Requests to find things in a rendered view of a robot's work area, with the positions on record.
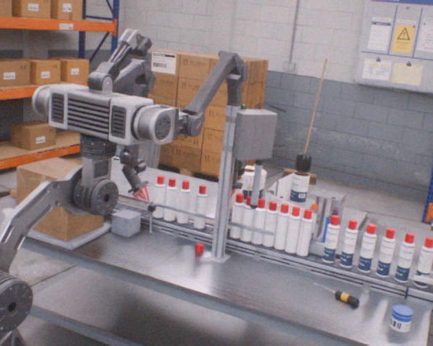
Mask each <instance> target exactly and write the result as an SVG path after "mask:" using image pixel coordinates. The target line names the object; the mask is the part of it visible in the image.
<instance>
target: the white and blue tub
mask: <svg viewBox="0 0 433 346"><path fill-rule="evenodd" d="M412 315H413V311H412V309H410V308H409V307H407V306H404V305H394V306H393V309H392V316H391V320H390V323H389V326H390V327H391V328H392V329H393V330H395V331H398V332H408V331H409V330H410V324H411V320H412Z"/></svg>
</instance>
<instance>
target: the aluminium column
mask: <svg viewBox="0 0 433 346"><path fill-rule="evenodd" d="M240 110H241V104H235V103H229V104H227V108H226V115H229V116H233V117H236V112H238V111H240ZM234 131H235V124H234V123H229V122H225V128H224V136H223V143H222V144H225V145H229V146H233V143H234ZM233 172H234V158H233V157H232V152H226V151H221V164H220V172H219V185H218V193H217V200H216V214H215V222H214V235H213V243H212V258H215V259H218V260H221V259H222V258H223V257H225V246H226V239H227V226H228V219H229V212H230V199H231V192H232V179H233Z"/></svg>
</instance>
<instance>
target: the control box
mask: <svg viewBox="0 0 433 346"><path fill-rule="evenodd" d="M275 126H276V113H273V112H271V111H267V110H264V109H261V110H260V111H255V110H246V111H238V112H236V121H235V131H234V143H233V149H232V157H233V158H235V159H238V160H241V159H266V158H271V155H272V149H273V142H274V132H275Z"/></svg>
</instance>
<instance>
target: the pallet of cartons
mask: <svg viewBox="0 0 433 346"><path fill-rule="evenodd" d="M240 57H241V58H242V59H243V61H244V63H245V65H247V66H248V80H247V81H246V82H243V84H242V104H245V105H246V109H247V110H254V109H255V107H256V105H257V104H259V105H260V109H263V99H264V93H265V87H266V79H267V68H268V61H269V60H268V59H262V58H250V57H245V56H240ZM218 59H219V55H218V54H217V53H199V52H192V51H188V50H180V49H152V50H151V71H152V72H153V75H154V76H156V78H157V80H156V84H155V87H154V90H150V91H149V93H150V95H149V96H148V98H149V99H151V100H152V101H153V105H156V104H158V105H159V104H164V105H168V106H171V107H175V108H178V109H180V108H183V109H185V108H186V107H187V105H189V103H191V101H192V100H193V98H194V97H195V96H196V95H197V94H198V91H199V89H200V88H201V87H202V85H203V83H204V82H205V81H206V79H207V77H208V75H209V74H210V73H211V72H212V70H213V69H214V67H215V66H216V63H217V61H218ZM226 108H227V82H226V79H225V81H224V82H223V83H222V85H221V86H220V87H219V89H218V91H217V93H216V95H215V96H214V97H213V99H212V101H211V103H209V104H208V107H207V109H206V110H205V112H204V116H205V119H206V120H205V121H204V123H203V126H202V129H201V132H200V135H199V136H198V137H187V138H185V136H184V135H181V134H180V135H179V136H178V137H177V140H176V141H173V142H170V143H164V144H161V149H160V154H159V164H158V165H161V166H164V167H167V168H174V169H178V170H180V171H179V174H180V175H184V176H189V177H192V178H194V175H195V173H199V174H201V175H204V176H210V177H212V178H218V172H220V164H221V151H222V149H223V144H222V143H223V136H224V128H225V121H226Z"/></svg>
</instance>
